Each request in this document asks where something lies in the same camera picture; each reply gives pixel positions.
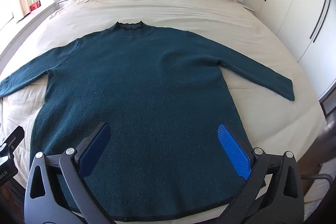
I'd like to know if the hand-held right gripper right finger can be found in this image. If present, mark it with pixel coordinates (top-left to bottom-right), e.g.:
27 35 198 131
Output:
207 123 305 224

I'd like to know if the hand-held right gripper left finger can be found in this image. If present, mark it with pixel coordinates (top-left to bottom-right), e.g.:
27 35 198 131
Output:
23 122 116 224

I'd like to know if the dark teal knit sweater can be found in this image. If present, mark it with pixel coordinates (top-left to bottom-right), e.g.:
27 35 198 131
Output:
0 21 294 222

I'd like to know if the grey metal chair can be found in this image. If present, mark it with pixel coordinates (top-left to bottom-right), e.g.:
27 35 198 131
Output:
304 97 336 188

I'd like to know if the bed with beige sheet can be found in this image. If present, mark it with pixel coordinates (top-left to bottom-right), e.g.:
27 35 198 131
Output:
0 0 328 224

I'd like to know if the white nightstand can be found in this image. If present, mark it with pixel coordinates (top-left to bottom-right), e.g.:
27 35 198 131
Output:
57 0 79 8

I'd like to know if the white wardrobe with black handles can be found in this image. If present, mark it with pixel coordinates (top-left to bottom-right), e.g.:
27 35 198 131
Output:
244 0 336 100

